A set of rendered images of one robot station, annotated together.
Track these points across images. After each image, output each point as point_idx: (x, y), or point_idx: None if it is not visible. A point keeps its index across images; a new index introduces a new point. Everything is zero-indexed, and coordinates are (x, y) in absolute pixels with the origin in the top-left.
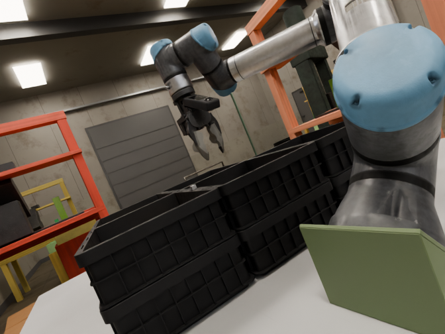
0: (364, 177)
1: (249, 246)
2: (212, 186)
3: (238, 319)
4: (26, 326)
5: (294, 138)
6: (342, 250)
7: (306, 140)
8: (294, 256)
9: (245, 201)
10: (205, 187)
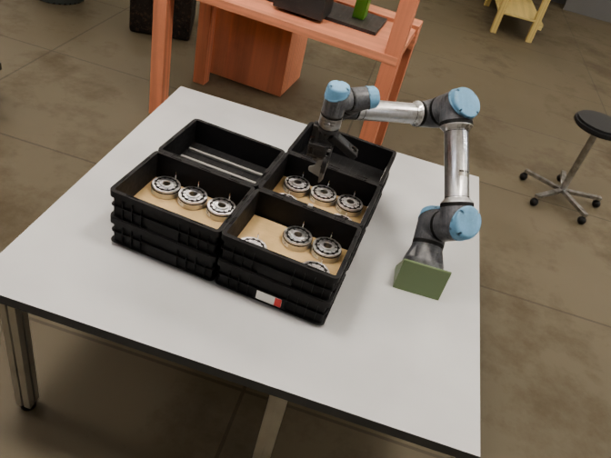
0: (430, 243)
1: None
2: (345, 219)
3: (355, 296)
4: (90, 322)
5: (307, 124)
6: (419, 272)
7: None
8: None
9: None
10: (335, 216)
